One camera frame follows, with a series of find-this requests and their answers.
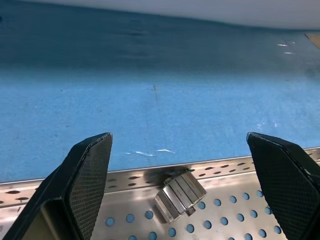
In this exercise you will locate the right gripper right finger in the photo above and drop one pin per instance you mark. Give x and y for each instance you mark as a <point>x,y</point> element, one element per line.
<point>285,180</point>

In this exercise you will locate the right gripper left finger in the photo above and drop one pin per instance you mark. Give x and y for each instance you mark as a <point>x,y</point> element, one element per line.
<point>85,180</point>

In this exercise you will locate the small metal roller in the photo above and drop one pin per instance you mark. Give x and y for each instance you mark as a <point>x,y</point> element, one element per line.
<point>180,197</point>

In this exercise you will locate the perforated steel tray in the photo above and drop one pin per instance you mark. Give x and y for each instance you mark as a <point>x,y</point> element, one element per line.
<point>225,185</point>

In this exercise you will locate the brown cardboard sheet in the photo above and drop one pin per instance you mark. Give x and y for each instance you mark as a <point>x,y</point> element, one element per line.
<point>314,39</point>

